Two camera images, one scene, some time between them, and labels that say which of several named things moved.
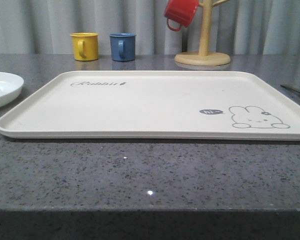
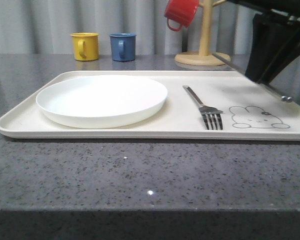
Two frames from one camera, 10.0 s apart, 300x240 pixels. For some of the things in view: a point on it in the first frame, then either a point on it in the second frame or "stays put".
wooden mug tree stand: x=203 y=57 stays put
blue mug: x=123 y=46 stays put
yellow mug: x=85 y=46 stays put
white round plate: x=5 y=88 -> x=102 y=102
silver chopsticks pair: x=296 y=90 -> x=285 y=98
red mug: x=181 y=11 stays put
